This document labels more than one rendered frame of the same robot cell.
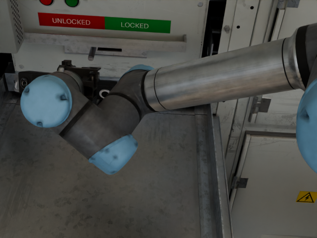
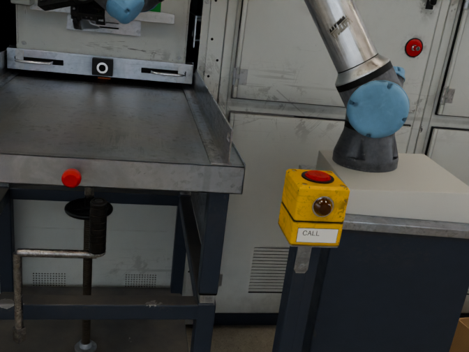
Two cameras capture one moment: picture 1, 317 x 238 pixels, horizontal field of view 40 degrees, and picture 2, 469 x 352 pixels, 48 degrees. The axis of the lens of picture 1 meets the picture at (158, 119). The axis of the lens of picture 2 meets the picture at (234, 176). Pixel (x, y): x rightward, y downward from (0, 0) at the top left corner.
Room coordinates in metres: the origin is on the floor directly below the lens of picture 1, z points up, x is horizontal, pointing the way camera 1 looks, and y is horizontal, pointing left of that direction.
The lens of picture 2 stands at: (-0.70, 0.02, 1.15)
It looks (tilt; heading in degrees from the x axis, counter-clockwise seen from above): 19 degrees down; 349
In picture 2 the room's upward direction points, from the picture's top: 7 degrees clockwise
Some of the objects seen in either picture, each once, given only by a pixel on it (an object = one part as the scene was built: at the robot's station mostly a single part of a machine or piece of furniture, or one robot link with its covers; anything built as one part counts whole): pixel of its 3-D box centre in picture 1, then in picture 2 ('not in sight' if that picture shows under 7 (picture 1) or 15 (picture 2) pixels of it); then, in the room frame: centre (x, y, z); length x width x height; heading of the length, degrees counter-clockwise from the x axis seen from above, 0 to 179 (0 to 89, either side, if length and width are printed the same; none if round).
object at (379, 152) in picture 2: not in sight; (367, 142); (0.41, -0.50, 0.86); 0.15 x 0.15 x 0.10
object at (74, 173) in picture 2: not in sight; (72, 176); (0.18, 0.14, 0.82); 0.04 x 0.03 x 0.03; 1
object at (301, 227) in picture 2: not in sight; (312, 207); (0.02, -0.25, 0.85); 0.08 x 0.08 x 0.10; 1
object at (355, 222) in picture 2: not in sight; (384, 198); (0.36, -0.55, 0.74); 0.35 x 0.35 x 0.02; 86
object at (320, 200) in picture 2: not in sight; (324, 208); (-0.03, -0.25, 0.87); 0.03 x 0.01 x 0.03; 91
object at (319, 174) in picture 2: not in sight; (317, 179); (0.02, -0.25, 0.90); 0.04 x 0.04 x 0.02
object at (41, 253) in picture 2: not in sight; (58, 272); (0.19, 0.16, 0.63); 0.17 x 0.03 x 0.30; 90
